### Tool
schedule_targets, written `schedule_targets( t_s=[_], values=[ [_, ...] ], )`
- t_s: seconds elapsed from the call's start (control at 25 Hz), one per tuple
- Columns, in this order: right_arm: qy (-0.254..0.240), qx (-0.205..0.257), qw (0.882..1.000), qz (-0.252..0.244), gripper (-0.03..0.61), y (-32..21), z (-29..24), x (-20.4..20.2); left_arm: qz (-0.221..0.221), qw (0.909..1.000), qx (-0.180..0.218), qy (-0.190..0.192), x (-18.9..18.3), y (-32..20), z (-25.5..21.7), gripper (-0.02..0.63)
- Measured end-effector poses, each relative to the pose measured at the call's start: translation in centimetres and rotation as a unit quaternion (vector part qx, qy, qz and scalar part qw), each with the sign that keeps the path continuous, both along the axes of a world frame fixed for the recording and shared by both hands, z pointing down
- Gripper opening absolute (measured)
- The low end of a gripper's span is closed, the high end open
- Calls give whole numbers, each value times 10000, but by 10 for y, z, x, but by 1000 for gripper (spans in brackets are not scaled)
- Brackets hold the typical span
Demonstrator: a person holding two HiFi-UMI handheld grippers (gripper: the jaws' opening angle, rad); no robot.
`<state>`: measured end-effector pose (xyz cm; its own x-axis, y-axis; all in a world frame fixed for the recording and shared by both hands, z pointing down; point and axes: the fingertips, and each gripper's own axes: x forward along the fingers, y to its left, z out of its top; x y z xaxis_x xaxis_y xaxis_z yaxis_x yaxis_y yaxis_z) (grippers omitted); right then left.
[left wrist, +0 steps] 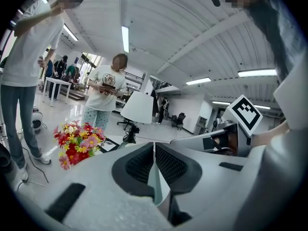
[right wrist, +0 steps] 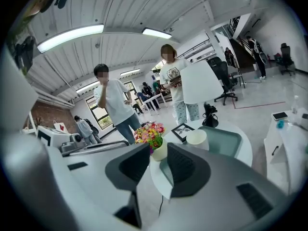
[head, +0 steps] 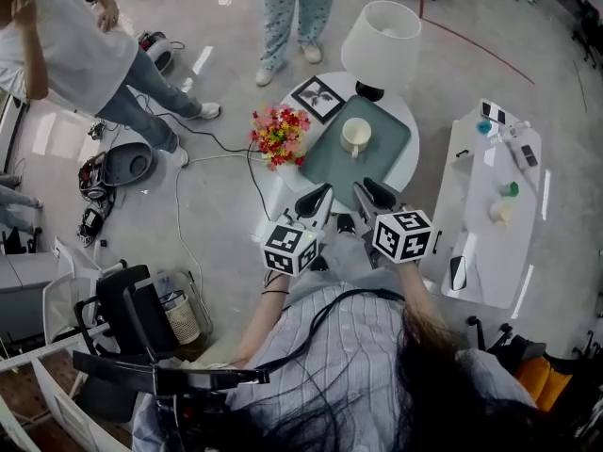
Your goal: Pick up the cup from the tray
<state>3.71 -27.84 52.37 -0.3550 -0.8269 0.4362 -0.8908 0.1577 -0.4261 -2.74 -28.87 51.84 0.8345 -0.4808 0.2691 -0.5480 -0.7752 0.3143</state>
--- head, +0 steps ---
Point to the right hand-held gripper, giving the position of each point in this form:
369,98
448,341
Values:
400,236

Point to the black smartphone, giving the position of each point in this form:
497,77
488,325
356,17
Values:
458,273

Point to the black office chair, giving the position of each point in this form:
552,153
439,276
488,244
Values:
127,309

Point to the person's striped shirt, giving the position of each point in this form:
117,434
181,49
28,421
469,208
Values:
353,356

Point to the person's left forearm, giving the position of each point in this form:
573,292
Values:
259,323

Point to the round white side table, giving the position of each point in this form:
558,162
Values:
410,158

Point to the black head camera mount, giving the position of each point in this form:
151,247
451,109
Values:
188,377

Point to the clear spray bottle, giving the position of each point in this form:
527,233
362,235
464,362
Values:
513,130

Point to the red and yellow flower pot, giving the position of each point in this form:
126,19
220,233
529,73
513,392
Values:
280,134

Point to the cream ceramic mug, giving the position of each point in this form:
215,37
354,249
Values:
355,134

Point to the black wrist band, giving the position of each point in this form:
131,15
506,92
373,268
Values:
275,292

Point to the white marble cabinet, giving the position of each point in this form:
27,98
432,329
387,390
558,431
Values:
485,252

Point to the black picture frame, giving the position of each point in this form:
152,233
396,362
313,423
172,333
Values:
318,98

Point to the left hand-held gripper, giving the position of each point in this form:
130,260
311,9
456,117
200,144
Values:
289,250

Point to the black electronic device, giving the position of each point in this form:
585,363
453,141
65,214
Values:
90,224

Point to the white box with phone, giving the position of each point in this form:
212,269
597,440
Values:
523,154

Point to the person's right forearm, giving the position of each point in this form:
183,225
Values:
417,290

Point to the small green container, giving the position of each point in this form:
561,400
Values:
510,189

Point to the beige waste basket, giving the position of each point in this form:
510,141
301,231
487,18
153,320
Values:
184,320

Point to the person's black shoe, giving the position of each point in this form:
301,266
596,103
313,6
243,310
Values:
319,263
346,224

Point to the small cream container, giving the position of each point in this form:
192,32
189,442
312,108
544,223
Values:
501,211

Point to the grey round device base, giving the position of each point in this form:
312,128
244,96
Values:
127,163

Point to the small teal object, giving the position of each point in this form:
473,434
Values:
484,127

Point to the white round floor device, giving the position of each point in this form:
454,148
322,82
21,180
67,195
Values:
158,50

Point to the white shade table lamp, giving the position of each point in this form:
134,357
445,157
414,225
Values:
381,40

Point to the orange cushion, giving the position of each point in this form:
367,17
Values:
532,377
558,389

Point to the green rectangular tray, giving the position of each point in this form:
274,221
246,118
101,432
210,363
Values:
381,153

